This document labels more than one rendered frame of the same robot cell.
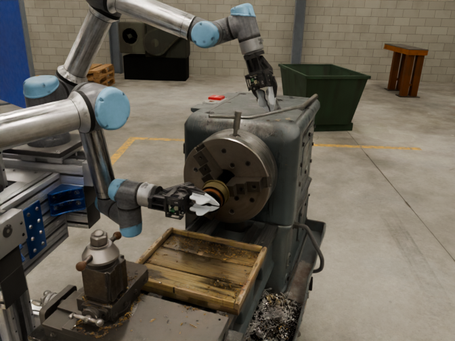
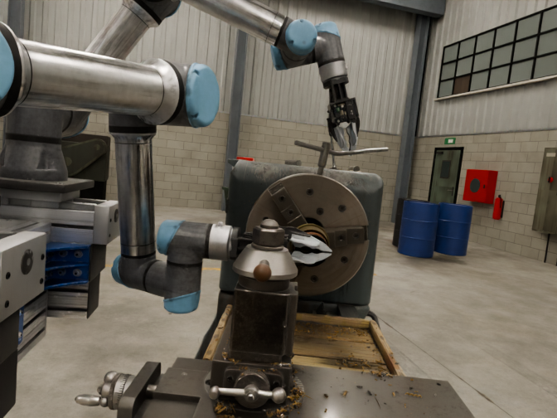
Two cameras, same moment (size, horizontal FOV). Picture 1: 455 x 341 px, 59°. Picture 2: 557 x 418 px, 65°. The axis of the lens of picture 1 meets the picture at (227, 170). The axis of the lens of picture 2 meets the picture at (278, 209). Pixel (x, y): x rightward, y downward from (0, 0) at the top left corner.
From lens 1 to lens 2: 62 cm
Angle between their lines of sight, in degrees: 24
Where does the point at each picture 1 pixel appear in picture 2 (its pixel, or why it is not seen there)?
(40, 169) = (15, 217)
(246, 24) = (334, 44)
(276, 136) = (357, 185)
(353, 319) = not seen: outside the picture
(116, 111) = (208, 98)
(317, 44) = not seen: hidden behind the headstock
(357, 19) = (288, 156)
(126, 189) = (191, 230)
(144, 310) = (317, 383)
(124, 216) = (181, 275)
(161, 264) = not seen: hidden behind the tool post
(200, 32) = (299, 31)
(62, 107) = (143, 69)
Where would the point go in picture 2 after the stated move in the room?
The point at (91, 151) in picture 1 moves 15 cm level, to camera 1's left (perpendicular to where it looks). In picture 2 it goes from (133, 175) to (54, 168)
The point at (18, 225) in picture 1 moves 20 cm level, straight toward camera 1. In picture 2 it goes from (39, 260) to (107, 298)
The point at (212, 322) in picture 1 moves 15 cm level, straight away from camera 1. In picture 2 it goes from (433, 388) to (374, 342)
